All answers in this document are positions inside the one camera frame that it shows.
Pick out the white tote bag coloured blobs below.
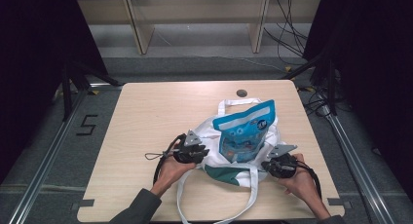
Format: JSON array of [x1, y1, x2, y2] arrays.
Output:
[[176, 97, 281, 224]]

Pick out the person's right hand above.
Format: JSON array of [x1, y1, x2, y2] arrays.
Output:
[[277, 153, 331, 220]]

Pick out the black metal stand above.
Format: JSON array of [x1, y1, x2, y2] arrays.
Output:
[[280, 50, 339, 117], [60, 59, 124, 122]]

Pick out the dark curtain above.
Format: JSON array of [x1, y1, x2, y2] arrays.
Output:
[[0, 0, 109, 183], [302, 0, 413, 194]]

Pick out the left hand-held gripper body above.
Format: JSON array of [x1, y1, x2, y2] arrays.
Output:
[[172, 130, 203, 165]]

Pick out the blue snack packet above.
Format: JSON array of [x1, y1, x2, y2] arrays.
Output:
[[211, 98, 277, 165]]

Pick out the aluminium floor rail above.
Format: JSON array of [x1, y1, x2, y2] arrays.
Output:
[[319, 104, 396, 224], [7, 83, 123, 224]]

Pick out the right hand-held gripper black cable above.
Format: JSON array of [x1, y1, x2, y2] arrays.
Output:
[[293, 159, 323, 200]]

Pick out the person's left hand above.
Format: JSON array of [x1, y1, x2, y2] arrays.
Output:
[[150, 141, 198, 198]]

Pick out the tangle of floor cables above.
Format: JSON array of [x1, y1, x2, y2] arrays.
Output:
[[296, 82, 347, 118]]

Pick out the light wooden shelf unit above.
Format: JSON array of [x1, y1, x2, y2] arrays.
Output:
[[77, 0, 323, 56]]

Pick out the bundle of black hanging cables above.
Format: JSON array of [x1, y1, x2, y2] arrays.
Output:
[[262, 0, 310, 58]]

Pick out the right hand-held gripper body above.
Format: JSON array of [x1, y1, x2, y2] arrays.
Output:
[[266, 143, 298, 179]]

